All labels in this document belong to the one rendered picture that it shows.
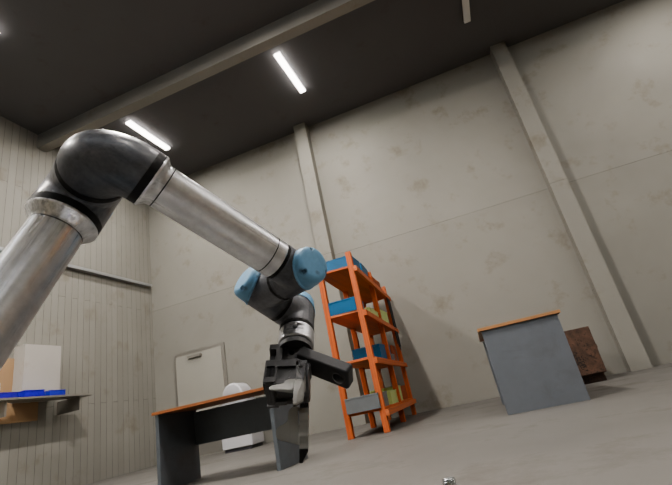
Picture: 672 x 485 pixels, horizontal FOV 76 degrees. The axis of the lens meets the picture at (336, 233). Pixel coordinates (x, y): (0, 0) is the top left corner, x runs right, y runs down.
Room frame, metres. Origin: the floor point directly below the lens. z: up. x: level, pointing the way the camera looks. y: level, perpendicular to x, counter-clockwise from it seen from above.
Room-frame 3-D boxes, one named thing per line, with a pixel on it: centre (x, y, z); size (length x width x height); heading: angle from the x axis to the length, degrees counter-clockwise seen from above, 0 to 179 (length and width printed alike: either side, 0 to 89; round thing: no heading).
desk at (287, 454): (4.49, 1.40, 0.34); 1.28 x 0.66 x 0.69; 76
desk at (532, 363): (5.25, -1.81, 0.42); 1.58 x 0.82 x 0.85; 166
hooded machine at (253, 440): (8.80, 2.52, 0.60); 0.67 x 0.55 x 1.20; 74
